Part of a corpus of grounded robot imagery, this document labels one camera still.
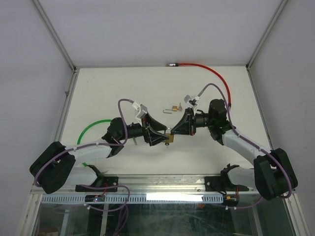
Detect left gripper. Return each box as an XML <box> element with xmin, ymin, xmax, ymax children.
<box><xmin>118</xmin><ymin>114</ymin><xmax>169</xmax><ymax>146</ymax></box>

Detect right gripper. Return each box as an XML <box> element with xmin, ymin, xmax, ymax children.
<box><xmin>170</xmin><ymin>108</ymin><xmax>215</xmax><ymax>136</ymax></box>

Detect large brass padlock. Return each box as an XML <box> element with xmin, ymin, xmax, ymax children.
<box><xmin>164</xmin><ymin>127</ymin><xmax>174</xmax><ymax>144</ymax></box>

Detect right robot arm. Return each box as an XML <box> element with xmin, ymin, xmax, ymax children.
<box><xmin>171</xmin><ymin>99</ymin><xmax>298</xmax><ymax>201</ymax></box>

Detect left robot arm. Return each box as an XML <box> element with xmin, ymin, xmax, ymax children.
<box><xmin>30</xmin><ymin>114</ymin><xmax>168</xmax><ymax>194</ymax></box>

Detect small padlock silver keys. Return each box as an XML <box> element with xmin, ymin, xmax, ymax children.
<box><xmin>178</xmin><ymin>103</ymin><xmax>183</xmax><ymax>111</ymax></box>

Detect small brass padlock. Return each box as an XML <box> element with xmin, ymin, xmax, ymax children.
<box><xmin>162</xmin><ymin>106</ymin><xmax>178</xmax><ymax>114</ymax></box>

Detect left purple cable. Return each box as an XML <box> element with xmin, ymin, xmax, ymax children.
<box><xmin>33</xmin><ymin>98</ymin><xmax>135</xmax><ymax>187</ymax></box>

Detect purple cable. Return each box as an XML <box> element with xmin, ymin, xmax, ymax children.
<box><xmin>33</xmin><ymin>98</ymin><xmax>135</xmax><ymax>187</ymax></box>
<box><xmin>198</xmin><ymin>83</ymin><xmax>293</xmax><ymax>209</ymax></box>

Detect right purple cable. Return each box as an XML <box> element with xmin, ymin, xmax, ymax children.
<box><xmin>198</xmin><ymin>83</ymin><xmax>293</xmax><ymax>209</ymax></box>

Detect red cable lock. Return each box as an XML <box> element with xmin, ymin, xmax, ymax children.
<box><xmin>165</xmin><ymin>62</ymin><xmax>232</xmax><ymax>110</ymax></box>

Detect aluminium mounting rail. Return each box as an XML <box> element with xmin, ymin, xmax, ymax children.
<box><xmin>31</xmin><ymin>173</ymin><xmax>259</xmax><ymax>195</ymax></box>

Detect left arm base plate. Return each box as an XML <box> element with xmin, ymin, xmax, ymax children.
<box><xmin>75</xmin><ymin>176</ymin><xmax>119</xmax><ymax>192</ymax></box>

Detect green cable lock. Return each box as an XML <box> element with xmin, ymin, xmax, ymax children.
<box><xmin>76</xmin><ymin>119</ymin><xmax>113</xmax><ymax>168</ymax></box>

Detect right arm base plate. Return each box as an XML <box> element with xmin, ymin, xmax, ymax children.
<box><xmin>204</xmin><ymin>176</ymin><xmax>249</xmax><ymax>194</ymax></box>

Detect slotted cable duct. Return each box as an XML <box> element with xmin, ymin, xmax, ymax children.
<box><xmin>41</xmin><ymin>192</ymin><xmax>223</xmax><ymax>205</ymax></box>

